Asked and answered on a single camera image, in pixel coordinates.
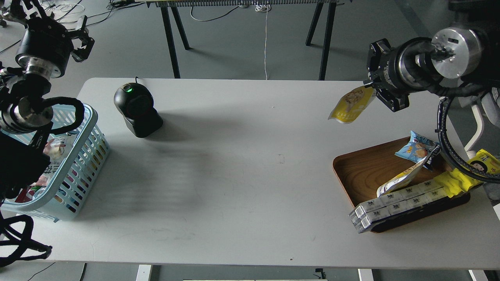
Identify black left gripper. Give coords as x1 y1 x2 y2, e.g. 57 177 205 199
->
2 0 95 78

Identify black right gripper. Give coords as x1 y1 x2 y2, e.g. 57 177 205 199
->
364 37 434 112

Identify yellow white snack pouch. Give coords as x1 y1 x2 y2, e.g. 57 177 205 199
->
327 86 376 124

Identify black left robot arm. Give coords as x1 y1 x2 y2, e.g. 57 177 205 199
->
1 0 95 203

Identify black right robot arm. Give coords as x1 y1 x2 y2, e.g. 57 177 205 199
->
364 0 499 112

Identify blue snack packet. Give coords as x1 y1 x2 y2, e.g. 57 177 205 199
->
394 130 441 171

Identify snack bag in basket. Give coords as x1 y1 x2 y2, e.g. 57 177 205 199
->
14 133 77 203

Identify light blue plastic basket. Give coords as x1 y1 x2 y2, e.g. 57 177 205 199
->
1 104 109 222

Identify yellow cartoon snack bag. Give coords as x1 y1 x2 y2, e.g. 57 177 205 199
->
433 149 500 198

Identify white boxed snack pack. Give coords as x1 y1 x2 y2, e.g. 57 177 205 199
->
348 180 448 233

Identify wooden tray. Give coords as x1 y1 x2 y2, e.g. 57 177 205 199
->
332 137 470 233

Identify yellow white standing pouch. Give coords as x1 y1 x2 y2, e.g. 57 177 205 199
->
376 146 441 197

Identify black barcode scanner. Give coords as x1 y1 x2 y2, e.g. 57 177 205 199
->
114 76 164 138

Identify black trestle table legs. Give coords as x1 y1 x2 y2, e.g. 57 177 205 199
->
145 1 338 80

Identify floor cables and adapter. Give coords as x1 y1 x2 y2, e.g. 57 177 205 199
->
0 0 137 53

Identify white hanging cord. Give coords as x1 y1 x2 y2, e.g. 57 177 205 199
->
256 3 272 80

